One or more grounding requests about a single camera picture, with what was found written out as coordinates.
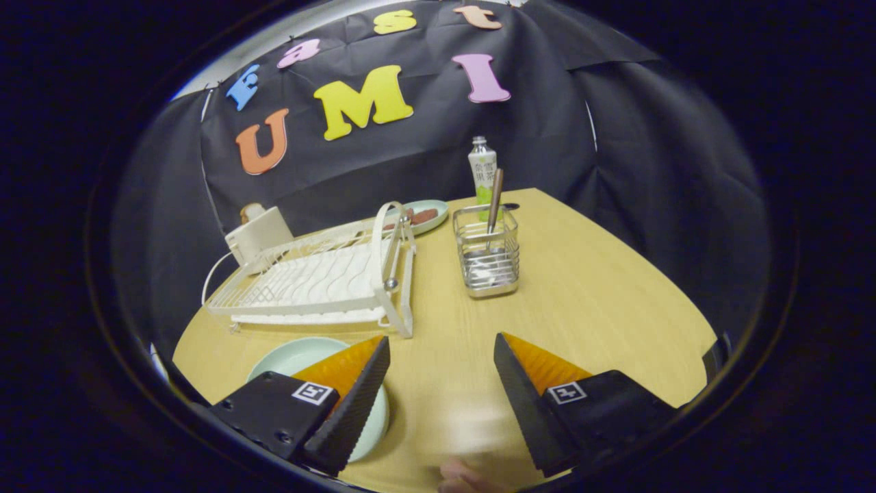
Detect small green plate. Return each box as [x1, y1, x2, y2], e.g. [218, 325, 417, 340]
[383, 199, 450, 237]

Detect spoon with brown handle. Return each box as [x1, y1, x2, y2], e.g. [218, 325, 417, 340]
[471, 168, 505, 287]

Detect green label drink bottle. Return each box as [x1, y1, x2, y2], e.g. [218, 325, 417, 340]
[468, 136, 498, 206]

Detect brown sausage pieces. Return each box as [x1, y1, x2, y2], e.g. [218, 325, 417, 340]
[394, 209, 439, 230]

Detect metal wire basket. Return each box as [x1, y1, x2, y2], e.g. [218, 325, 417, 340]
[452, 203, 521, 299]

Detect black backdrop cloth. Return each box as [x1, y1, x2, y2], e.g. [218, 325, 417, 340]
[113, 0, 771, 343]

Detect light green plate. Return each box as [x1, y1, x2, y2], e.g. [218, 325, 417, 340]
[246, 337, 391, 464]

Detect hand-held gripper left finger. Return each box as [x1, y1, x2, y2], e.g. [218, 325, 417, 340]
[209, 336, 391, 477]

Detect white toaster cable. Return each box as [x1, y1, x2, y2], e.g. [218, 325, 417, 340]
[201, 252, 237, 305]

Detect white dish rack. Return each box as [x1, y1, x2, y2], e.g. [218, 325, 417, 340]
[203, 201, 418, 339]

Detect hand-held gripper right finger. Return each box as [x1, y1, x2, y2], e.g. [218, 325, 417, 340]
[494, 333, 682, 479]

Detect white toaster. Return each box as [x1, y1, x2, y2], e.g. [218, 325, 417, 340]
[225, 207, 295, 275]

